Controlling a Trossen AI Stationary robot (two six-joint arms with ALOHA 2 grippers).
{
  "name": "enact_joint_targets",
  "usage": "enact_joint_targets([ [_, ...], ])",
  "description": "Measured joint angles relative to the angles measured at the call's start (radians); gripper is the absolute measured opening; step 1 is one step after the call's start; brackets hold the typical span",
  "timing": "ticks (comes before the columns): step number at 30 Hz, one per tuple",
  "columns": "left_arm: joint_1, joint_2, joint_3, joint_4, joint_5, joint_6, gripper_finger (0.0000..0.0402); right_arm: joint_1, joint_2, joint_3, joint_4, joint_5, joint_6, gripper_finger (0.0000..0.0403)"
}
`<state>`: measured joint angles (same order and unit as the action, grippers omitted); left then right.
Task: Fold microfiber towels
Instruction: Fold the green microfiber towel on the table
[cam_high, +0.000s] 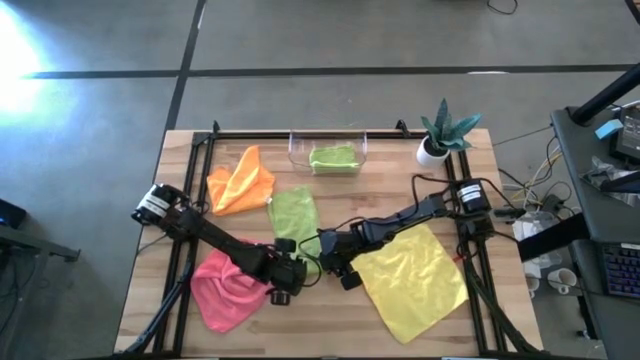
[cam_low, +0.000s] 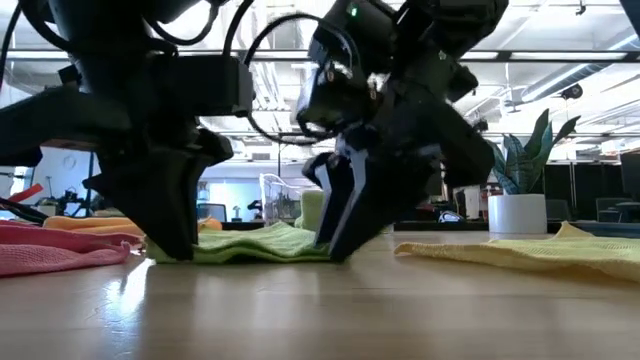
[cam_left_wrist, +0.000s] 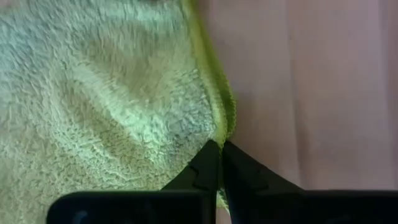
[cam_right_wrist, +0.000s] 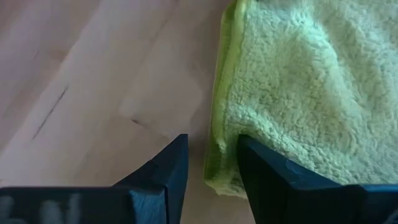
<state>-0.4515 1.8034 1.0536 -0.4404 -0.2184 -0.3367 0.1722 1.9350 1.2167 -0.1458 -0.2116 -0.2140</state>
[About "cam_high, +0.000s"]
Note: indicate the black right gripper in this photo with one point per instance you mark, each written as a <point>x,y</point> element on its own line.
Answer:
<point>340,247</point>

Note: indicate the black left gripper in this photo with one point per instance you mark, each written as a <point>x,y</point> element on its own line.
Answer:
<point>287,272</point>

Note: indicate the lime green microfiber towel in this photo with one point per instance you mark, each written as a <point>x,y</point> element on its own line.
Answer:
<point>295,215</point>
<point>332,157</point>

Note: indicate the pink microfiber towel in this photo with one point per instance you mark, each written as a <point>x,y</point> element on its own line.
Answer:
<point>225,300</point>

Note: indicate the yellow microfiber towel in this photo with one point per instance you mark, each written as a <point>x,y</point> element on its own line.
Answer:
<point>410,285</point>

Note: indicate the orange microfiber towel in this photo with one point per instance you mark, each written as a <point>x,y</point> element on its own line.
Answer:
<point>240,185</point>

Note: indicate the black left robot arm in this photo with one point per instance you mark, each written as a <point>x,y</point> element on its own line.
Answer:
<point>220,242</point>

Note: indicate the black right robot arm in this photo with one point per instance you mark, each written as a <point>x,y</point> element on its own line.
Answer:
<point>415,212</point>

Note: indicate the clear plastic bin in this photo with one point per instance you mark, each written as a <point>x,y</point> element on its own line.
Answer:
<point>300,150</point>

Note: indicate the small red clip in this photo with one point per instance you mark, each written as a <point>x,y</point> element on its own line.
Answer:
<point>457,258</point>

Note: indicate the potted plant white pot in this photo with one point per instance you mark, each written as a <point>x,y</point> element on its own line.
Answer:
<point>430,155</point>

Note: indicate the white plastic bag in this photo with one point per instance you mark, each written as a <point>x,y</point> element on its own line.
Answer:
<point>525,227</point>

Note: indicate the small white cup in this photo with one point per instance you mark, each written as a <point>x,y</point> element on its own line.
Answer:
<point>532,285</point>

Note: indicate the black flat bar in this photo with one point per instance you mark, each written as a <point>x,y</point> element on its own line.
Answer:
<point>550,239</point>

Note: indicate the white mug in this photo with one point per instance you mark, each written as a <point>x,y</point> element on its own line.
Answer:
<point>554,282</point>

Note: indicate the black power adapter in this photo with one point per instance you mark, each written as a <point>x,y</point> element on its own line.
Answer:
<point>552,202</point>

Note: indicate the black metal stand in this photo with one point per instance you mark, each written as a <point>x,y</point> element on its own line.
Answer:
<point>45,247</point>

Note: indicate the grey side desk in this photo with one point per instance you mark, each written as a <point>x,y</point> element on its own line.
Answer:
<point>575,135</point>

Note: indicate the clear plastic bag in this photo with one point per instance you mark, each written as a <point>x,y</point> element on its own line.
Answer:
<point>600,172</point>

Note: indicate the black device blue light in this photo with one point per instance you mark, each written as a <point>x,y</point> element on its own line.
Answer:
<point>12,215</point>

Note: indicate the black backlit keyboard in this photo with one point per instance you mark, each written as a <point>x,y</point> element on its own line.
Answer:
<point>625,272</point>

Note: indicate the light blue block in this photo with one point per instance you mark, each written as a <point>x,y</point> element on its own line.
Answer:
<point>609,129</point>

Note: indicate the black pole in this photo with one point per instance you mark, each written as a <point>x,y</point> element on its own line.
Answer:
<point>605,95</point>

